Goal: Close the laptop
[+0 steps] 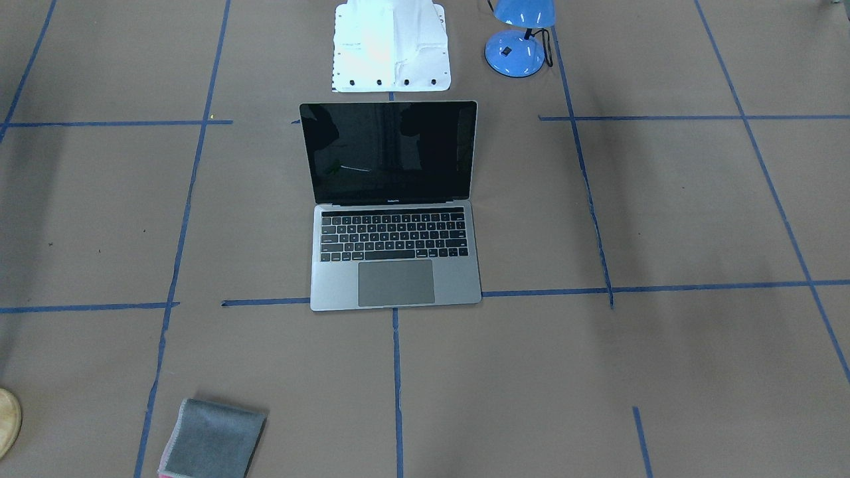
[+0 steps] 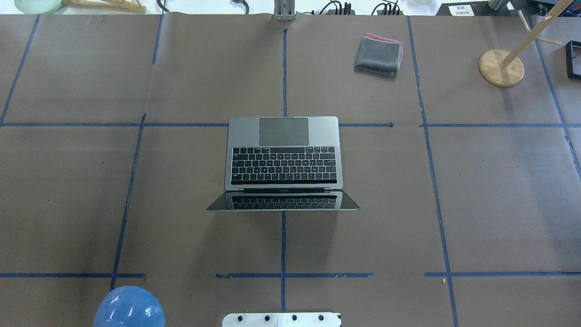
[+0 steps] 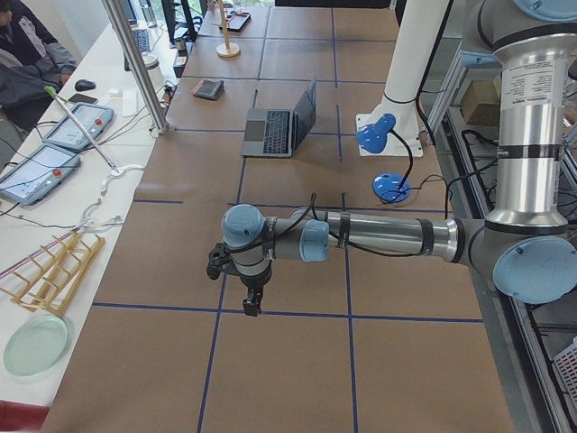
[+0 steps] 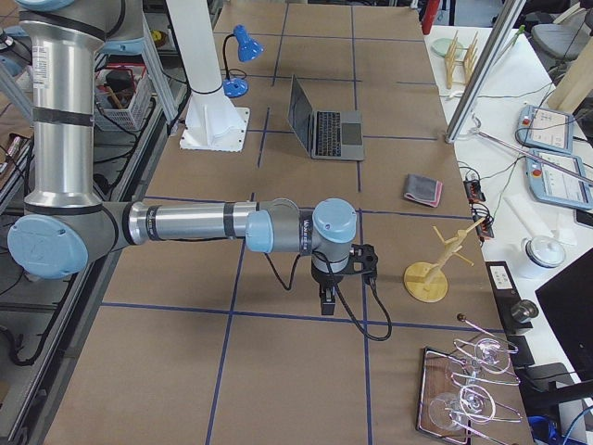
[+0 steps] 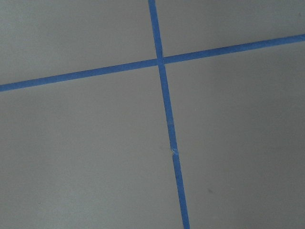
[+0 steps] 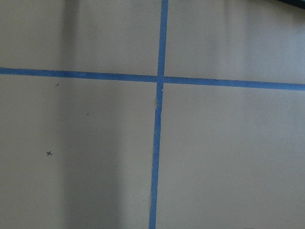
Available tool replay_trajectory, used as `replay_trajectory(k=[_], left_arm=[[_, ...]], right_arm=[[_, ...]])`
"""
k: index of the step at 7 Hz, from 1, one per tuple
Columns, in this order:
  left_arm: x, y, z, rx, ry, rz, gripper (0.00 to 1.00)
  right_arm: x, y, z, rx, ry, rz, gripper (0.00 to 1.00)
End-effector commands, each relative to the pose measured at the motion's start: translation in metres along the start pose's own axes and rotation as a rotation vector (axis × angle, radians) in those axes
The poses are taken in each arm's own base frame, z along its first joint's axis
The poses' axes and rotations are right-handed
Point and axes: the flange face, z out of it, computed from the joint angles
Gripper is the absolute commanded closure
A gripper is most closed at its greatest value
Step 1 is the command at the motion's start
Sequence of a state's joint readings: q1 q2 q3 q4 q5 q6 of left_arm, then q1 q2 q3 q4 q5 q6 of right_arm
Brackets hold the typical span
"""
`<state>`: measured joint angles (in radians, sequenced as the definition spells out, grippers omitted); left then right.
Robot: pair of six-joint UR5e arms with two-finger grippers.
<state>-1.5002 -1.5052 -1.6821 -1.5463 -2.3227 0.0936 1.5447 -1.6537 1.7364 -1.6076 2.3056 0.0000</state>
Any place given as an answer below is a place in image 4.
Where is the wire wine glass rack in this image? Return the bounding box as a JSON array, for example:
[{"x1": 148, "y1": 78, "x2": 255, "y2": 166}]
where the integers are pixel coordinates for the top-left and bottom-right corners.
[{"x1": 415, "y1": 313, "x2": 523, "y2": 444}]

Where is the grey folded cloth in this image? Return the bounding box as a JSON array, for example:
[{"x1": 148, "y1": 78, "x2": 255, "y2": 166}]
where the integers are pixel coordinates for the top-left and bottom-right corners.
[{"x1": 403, "y1": 173, "x2": 443, "y2": 208}]

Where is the white plastic basket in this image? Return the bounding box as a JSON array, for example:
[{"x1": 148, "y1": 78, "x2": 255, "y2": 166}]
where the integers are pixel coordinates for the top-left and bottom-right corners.
[{"x1": 95, "y1": 64, "x2": 151, "y2": 132}]

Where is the silver grey laptop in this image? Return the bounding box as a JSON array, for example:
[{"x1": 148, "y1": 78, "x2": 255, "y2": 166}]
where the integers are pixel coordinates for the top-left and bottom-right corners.
[{"x1": 287, "y1": 75, "x2": 365, "y2": 161}]

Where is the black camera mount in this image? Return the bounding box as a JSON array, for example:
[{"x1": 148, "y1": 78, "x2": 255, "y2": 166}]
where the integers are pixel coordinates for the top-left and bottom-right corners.
[{"x1": 342, "y1": 244, "x2": 379, "y2": 285}]

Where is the teach pendant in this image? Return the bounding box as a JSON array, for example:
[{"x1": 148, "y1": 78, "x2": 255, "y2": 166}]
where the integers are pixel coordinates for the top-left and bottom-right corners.
[
  {"x1": 515, "y1": 105, "x2": 574, "y2": 154},
  {"x1": 525, "y1": 148, "x2": 592, "y2": 210}
]

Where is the pale green plate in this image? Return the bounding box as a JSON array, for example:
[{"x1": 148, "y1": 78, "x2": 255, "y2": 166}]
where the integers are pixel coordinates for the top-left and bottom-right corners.
[{"x1": 430, "y1": 38, "x2": 465, "y2": 57}]

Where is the black braided right cable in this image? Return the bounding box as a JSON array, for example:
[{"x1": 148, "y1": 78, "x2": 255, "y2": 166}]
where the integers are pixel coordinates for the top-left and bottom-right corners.
[{"x1": 265, "y1": 249, "x2": 393, "y2": 343}]

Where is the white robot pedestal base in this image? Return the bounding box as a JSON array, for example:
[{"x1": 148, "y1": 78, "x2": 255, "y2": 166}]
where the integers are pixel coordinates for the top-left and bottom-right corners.
[{"x1": 167, "y1": 0, "x2": 249, "y2": 152}]

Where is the clear wine glass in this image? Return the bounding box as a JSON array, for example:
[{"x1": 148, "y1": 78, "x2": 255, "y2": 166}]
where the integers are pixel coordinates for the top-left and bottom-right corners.
[
  {"x1": 428, "y1": 385, "x2": 496, "y2": 431},
  {"x1": 446, "y1": 337, "x2": 519, "y2": 387}
]

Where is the lower clear wine glass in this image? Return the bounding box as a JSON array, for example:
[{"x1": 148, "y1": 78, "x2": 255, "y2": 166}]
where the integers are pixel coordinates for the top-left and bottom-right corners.
[{"x1": 428, "y1": 385, "x2": 496, "y2": 431}]

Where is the wooden dish rack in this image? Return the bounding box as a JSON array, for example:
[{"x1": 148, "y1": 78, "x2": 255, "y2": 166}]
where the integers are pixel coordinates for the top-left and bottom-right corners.
[{"x1": 444, "y1": 32, "x2": 478, "y2": 89}]

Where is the orange electronics board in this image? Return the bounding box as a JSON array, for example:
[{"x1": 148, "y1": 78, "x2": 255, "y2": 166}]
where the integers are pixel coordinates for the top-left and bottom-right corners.
[{"x1": 463, "y1": 179, "x2": 494, "y2": 243}]

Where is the white enamel pot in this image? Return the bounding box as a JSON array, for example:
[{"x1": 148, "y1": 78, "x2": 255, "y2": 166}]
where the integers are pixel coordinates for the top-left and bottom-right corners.
[{"x1": 518, "y1": 235, "x2": 566, "y2": 278}]

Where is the aluminium frame post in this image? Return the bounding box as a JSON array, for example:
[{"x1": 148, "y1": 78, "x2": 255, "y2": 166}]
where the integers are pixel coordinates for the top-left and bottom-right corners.
[{"x1": 445, "y1": 0, "x2": 526, "y2": 144}]

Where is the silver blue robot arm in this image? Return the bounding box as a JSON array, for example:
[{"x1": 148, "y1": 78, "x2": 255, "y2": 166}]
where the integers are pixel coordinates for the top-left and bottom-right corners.
[{"x1": 7, "y1": 1, "x2": 358, "y2": 315}]

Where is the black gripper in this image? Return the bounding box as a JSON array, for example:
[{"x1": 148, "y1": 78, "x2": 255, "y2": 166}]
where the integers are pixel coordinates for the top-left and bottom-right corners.
[{"x1": 311, "y1": 262, "x2": 343, "y2": 316}]

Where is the upper teach pendant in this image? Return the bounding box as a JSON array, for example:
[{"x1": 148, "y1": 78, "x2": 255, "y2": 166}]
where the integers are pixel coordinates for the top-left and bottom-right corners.
[{"x1": 515, "y1": 105, "x2": 574, "y2": 154}]

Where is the blue desk lamp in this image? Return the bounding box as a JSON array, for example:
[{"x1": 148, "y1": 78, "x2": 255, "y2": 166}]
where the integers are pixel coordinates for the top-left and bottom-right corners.
[{"x1": 222, "y1": 24, "x2": 264, "y2": 98}]

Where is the upper clear wine glass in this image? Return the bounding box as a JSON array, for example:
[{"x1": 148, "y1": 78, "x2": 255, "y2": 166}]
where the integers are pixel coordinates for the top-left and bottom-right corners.
[{"x1": 446, "y1": 337, "x2": 519, "y2": 387}]

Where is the lower teach pendant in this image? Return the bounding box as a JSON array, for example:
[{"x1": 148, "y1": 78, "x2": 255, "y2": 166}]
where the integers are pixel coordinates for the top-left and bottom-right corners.
[{"x1": 525, "y1": 148, "x2": 592, "y2": 210}]

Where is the wooden mug tree stand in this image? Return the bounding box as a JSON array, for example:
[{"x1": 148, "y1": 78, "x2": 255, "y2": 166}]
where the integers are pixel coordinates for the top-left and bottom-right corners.
[{"x1": 403, "y1": 217, "x2": 485, "y2": 303}]

